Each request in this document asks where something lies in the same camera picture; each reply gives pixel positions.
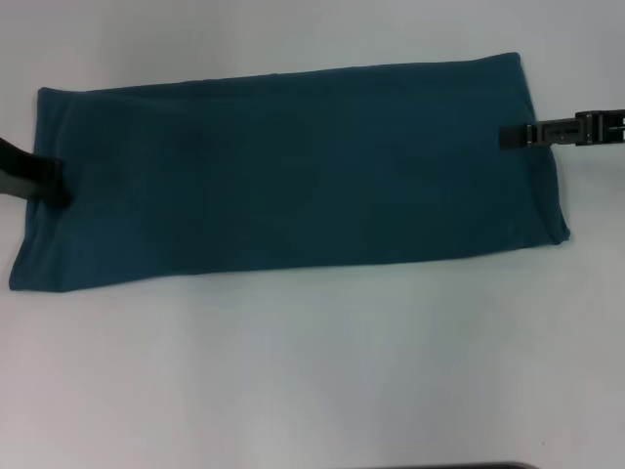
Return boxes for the teal blue printed t-shirt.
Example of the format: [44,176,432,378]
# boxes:
[7,51,573,295]

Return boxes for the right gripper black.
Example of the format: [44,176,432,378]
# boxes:
[498,107,625,151]

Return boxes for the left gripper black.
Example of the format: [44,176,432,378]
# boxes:
[0,135,74,207]

